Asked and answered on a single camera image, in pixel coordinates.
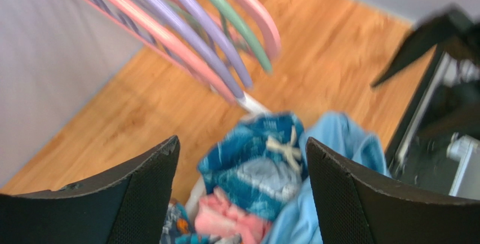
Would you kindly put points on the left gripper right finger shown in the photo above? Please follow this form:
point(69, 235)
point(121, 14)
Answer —
point(378, 209)

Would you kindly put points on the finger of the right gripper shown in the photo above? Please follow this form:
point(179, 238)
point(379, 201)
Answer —
point(450, 28)

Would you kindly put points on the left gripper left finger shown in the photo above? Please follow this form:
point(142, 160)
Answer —
point(124, 204)

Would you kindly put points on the light blue shorts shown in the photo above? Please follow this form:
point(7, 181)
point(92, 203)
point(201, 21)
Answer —
point(298, 220)

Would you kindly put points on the pink hanger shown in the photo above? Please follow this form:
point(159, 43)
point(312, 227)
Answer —
point(141, 25)
point(266, 25)

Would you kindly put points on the dark blue patterned shorts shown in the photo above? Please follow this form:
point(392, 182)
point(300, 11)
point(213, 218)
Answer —
point(258, 164)

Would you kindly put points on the purple hanger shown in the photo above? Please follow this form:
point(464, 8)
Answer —
point(220, 38)
point(173, 19)

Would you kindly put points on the green hanger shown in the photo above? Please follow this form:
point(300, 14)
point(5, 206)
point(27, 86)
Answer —
point(240, 25)

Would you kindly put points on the white laundry basket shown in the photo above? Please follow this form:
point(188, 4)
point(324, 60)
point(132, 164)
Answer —
point(192, 204)

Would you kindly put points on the pink garment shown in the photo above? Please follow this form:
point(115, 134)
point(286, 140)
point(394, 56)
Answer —
point(218, 216)

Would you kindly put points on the metal clothes rack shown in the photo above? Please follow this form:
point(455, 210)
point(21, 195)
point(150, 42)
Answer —
point(251, 105)

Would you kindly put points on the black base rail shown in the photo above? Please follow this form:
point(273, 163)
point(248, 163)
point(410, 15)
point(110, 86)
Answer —
point(436, 145)

